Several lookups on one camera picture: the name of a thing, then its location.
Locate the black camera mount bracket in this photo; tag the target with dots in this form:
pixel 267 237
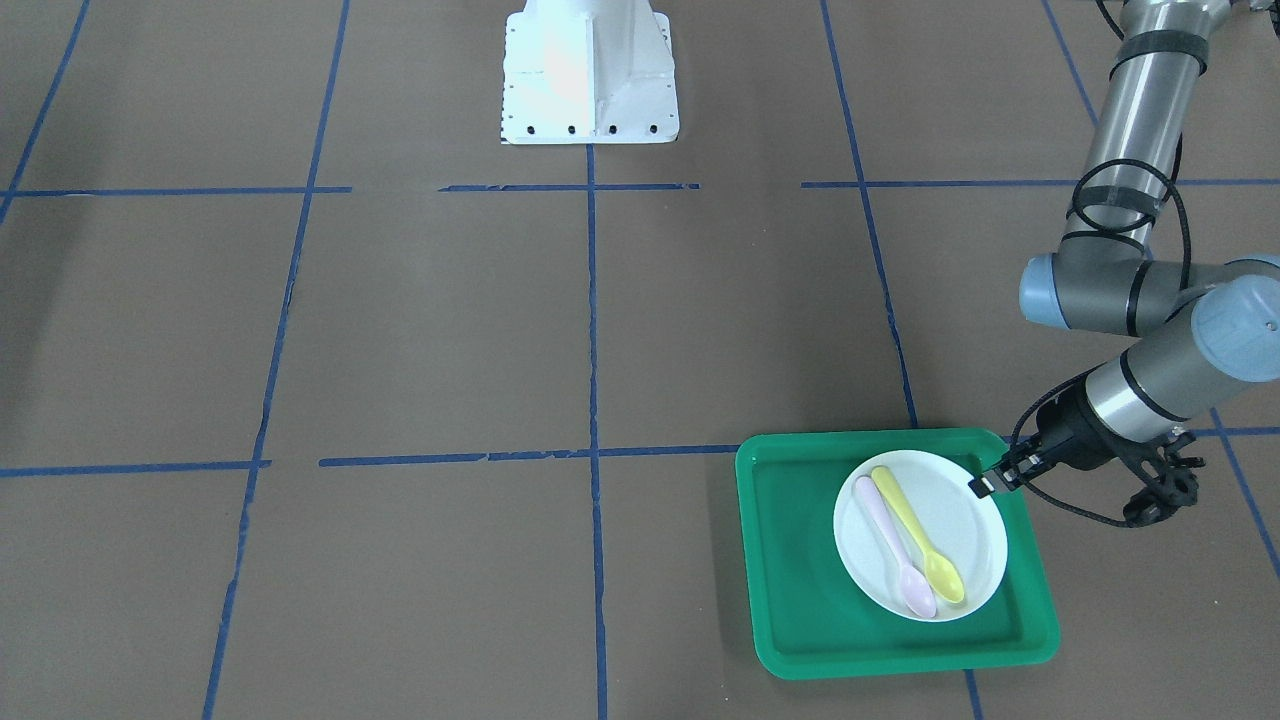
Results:
pixel 1169 479

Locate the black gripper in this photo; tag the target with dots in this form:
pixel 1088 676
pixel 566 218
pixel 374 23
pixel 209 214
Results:
pixel 1066 437

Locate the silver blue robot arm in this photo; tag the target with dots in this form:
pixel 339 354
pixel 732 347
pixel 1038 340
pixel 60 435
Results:
pixel 1202 333

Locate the white round plate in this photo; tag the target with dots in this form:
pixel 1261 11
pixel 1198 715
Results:
pixel 968 530

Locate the green plastic tray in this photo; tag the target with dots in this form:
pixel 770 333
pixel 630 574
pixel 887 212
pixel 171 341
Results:
pixel 808 619

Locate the yellow plastic spoon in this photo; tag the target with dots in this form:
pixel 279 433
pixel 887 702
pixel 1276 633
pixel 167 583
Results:
pixel 938 578

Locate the pink plastic spoon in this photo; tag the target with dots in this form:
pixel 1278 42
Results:
pixel 890 545

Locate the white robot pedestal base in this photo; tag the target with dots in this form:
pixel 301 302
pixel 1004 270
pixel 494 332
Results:
pixel 588 72

